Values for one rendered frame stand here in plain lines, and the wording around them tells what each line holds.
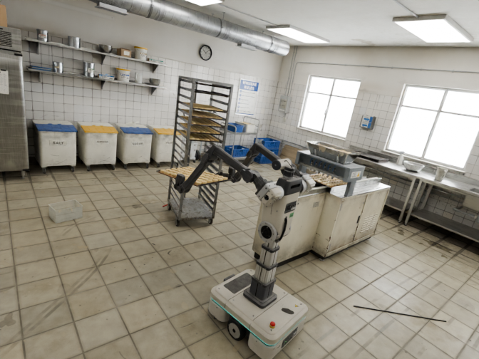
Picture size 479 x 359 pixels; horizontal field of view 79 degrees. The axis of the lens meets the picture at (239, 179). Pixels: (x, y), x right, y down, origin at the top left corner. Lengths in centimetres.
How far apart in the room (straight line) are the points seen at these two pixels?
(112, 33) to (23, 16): 128
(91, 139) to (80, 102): 84
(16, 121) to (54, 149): 71
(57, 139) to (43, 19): 187
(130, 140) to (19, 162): 169
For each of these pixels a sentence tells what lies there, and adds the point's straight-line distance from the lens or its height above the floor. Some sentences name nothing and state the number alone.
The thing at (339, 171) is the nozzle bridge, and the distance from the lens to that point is 344.
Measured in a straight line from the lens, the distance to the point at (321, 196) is 337.
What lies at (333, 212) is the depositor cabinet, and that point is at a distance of 344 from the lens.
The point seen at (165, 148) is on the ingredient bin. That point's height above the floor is 41.
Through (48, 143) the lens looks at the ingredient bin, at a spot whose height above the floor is 50.
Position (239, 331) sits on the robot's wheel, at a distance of 242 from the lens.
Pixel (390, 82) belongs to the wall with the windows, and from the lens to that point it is 671.
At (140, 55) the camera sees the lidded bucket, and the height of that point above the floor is 205.
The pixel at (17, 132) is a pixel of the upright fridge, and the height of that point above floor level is 73.
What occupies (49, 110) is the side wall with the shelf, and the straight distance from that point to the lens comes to 603.
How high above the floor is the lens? 181
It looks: 18 degrees down
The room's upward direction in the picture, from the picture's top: 9 degrees clockwise
